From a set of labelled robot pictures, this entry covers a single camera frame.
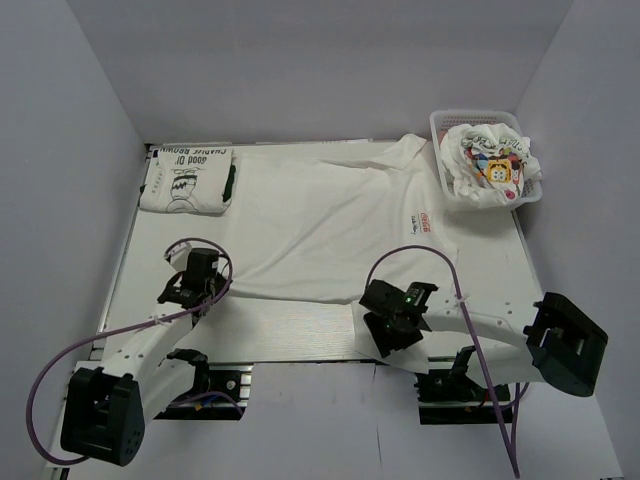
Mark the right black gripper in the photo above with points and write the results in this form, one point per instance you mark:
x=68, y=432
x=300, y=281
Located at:
x=385, y=342

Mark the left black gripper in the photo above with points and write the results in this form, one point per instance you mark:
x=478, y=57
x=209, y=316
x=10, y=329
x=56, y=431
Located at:
x=222, y=284

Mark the white t-shirt red print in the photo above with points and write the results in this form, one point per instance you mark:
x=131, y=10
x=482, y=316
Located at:
x=303, y=234

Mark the white t-shirt colourful cartoon print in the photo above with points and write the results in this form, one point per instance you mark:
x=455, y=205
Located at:
x=488, y=166

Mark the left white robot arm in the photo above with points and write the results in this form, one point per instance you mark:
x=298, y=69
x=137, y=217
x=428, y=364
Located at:
x=109, y=407

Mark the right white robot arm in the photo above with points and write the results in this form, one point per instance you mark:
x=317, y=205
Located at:
x=547, y=341

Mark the folded Charlie Brown t-shirt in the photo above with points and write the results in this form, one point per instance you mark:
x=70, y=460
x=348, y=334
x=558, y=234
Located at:
x=196, y=180

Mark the white plastic basket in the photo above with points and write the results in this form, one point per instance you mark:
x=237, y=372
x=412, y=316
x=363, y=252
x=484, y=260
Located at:
x=441, y=121

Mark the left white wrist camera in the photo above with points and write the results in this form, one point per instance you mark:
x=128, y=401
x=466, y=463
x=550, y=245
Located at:
x=177, y=259

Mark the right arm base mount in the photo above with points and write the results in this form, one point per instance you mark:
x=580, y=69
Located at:
x=445, y=399

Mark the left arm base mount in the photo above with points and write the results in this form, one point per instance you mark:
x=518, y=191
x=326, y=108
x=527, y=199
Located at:
x=228, y=390

